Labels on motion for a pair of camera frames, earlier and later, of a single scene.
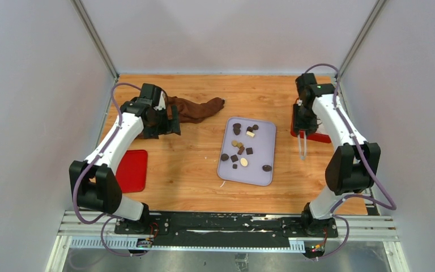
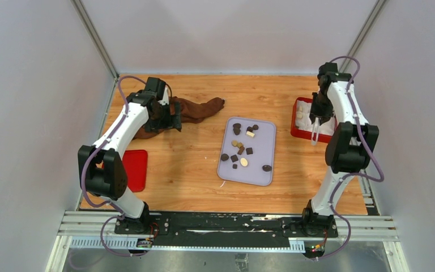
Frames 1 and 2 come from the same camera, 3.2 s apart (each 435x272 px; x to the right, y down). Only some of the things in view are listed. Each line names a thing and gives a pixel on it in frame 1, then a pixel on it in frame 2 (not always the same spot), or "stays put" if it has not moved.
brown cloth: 191,111 stays put
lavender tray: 247,152 stays put
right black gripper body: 305,119 to 322,106
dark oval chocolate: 267,168 stays put
